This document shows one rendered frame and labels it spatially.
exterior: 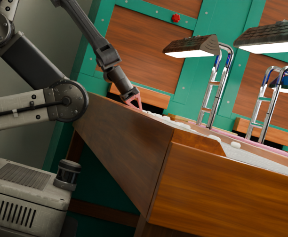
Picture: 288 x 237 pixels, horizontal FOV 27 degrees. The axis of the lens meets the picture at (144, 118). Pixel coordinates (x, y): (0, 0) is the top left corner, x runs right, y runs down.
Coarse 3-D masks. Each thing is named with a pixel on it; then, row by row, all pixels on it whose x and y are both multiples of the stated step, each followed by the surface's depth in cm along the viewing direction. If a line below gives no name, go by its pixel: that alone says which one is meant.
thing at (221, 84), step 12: (228, 48) 243; (216, 60) 258; (228, 60) 243; (216, 72) 259; (228, 72) 244; (216, 84) 249; (204, 96) 259; (216, 96) 244; (204, 108) 255; (216, 108) 244
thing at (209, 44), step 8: (176, 40) 270; (184, 40) 253; (192, 40) 239; (200, 40) 225; (208, 40) 218; (216, 40) 219; (168, 48) 267; (176, 48) 252; (184, 48) 239; (192, 48) 227; (200, 48) 218; (208, 48) 218; (216, 48) 219
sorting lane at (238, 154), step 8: (224, 144) 186; (224, 152) 130; (232, 152) 142; (240, 152) 159; (248, 152) 180; (240, 160) 116; (248, 160) 126; (256, 160) 139; (264, 160) 154; (272, 168) 123; (280, 168) 135
